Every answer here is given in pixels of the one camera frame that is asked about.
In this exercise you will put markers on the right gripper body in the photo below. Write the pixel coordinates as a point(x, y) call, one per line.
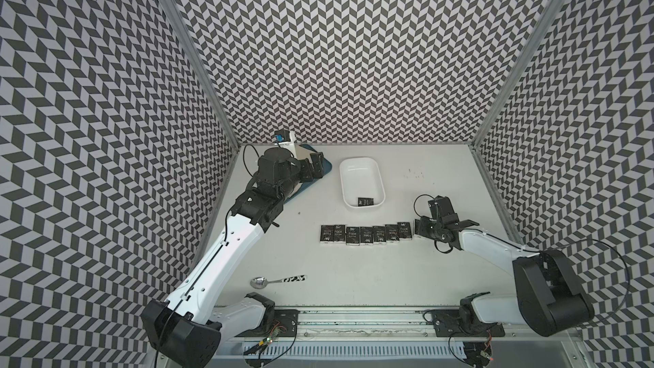
point(433, 227)

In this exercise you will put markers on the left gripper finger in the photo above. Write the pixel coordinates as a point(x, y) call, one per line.
point(317, 162)
point(306, 170)

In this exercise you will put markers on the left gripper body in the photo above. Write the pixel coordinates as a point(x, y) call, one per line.
point(287, 186)

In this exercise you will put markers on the black tissue pack seven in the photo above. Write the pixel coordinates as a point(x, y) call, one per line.
point(404, 230)

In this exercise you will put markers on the black tissue pack six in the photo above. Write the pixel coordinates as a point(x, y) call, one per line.
point(392, 233)

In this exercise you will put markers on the black tissue pack five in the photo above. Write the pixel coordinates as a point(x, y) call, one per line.
point(379, 235)

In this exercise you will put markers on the white storage box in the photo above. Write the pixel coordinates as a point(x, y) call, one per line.
point(361, 178)

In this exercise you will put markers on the black tissue pack four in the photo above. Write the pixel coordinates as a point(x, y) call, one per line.
point(367, 236)

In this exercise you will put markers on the black tissue pack eight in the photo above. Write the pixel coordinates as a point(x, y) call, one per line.
point(364, 202)

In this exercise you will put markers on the black tissue pack one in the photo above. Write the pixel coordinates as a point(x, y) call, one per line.
point(327, 234)

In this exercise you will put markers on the black tissue pack three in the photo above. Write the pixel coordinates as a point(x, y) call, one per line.
point(353, 235)

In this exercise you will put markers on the black tissue pack two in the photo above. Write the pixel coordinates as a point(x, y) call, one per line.
point(340, 234)

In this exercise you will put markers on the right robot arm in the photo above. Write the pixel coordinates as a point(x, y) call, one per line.
point(549, 297)

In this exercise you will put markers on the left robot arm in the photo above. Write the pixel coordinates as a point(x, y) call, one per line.
point(244, 227)

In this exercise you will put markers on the beige folded cloth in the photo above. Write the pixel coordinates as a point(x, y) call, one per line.
point(302, 153)

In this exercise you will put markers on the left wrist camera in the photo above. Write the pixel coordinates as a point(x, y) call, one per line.
point(284, 138)

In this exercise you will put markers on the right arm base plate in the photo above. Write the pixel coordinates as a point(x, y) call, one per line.
point(453, 321)

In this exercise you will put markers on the spoon with patterned handle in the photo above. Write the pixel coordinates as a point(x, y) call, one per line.
point(260, 283)

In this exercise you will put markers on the aluminium front rail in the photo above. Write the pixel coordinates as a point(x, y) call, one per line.
point(388, 324)

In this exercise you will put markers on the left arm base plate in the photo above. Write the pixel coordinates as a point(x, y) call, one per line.
point(285, 320)

